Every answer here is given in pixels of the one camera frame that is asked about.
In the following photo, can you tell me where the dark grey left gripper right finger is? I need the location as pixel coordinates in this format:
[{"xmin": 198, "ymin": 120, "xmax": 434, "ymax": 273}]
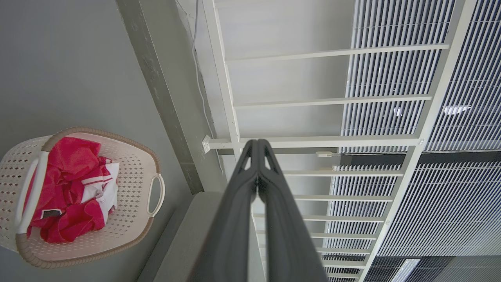
[{"xmin": 258, "ymin": 139, "xmax": 329, "ymax": 282}]

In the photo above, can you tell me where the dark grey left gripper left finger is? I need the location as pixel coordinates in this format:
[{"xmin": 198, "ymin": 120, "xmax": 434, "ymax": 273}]
[{"xmin": 188, "ymin": 139, "xmax": 259, "ymax": 282}]

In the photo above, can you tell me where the cream perforated laundry basket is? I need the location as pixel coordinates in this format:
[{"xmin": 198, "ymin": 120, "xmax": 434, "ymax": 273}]
[{"xmin": 0, "ymin": 126, "xmax": 166, "ymax": 269}]

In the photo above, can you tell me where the white garment with red trim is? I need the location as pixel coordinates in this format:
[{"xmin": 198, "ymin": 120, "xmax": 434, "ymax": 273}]
[{"xmin": 80, "ymin": 162, "xmax": 120, "ymax": 224}]

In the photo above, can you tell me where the dark grey floor threshold strip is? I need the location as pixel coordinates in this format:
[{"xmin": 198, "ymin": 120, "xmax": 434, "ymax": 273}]
[{"xmin": 115, "ymin": 0, "xmax": 204, "ymax": 195}]

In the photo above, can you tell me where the thin white wall cable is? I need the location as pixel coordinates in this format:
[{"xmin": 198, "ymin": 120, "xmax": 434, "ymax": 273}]
[{"xmin": 191, "ymin": 0, "xmax": 224, "ymax": 175}]

